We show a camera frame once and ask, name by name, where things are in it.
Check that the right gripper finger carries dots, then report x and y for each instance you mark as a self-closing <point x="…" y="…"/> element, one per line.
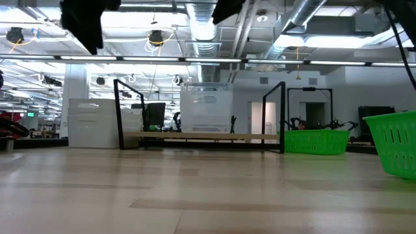
<point x="227" y="8"/>

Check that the green plastic basket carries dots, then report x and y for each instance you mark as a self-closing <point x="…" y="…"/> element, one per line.
<point x="396" y="146"/>
<point x="315" y="143"/>

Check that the black background robot arm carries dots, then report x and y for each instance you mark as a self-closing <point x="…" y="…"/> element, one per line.
<point x="341" y="124"/>

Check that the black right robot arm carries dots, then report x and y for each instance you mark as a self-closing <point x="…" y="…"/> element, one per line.
<point x="406" y="19"/>

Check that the black-framed wooden shelf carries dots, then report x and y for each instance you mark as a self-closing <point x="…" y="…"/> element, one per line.
<point x="201" y="135"/>

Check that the round white ceiling device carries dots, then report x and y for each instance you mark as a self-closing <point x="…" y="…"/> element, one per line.
<point x="262" y="19"/>

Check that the black ceiling-hung device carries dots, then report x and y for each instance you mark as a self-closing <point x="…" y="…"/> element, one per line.
<point x="156" y="37"/>
<point x="14" y="35"/>

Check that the white square column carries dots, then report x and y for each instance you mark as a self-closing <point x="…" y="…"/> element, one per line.
<point x="76" y="81"/>

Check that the bright ceiling light panel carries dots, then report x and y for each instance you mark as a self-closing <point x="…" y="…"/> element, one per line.
<point x="325" y="41"/>

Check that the white door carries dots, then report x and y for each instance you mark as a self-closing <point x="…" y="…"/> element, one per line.
<point x="256" y="117"/>

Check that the black computer monitor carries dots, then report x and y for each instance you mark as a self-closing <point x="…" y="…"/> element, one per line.
<point x="155" y="113"/>

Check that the red and black machine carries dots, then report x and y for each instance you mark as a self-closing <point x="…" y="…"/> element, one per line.
<point x="13" y="128"/>

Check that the person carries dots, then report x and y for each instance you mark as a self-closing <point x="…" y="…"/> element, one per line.
<point x="302" y="125"/>

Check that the grey metal cylinder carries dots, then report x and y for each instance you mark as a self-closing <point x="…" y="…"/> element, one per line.
<point x="9" y="144"/>

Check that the large black screen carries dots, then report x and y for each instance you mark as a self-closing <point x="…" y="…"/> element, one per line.
<point x="377" y="118"/>

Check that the ribbed silver ventilation duct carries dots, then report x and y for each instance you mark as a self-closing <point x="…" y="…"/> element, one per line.
<point x="203" y="29"/>

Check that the suspended linear light rail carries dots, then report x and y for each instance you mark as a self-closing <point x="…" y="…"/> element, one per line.
<point x="214" y="60"/>

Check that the smooth silver ventilation duct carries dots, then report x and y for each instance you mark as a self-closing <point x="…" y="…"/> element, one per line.
<point x="305" y="9"/>

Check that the black frame robot station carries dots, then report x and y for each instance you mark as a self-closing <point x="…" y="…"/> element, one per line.
<point x="308" y="88"/>

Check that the black aluminium table frame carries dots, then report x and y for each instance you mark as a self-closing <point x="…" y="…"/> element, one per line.
<point x="39" y="143"/>

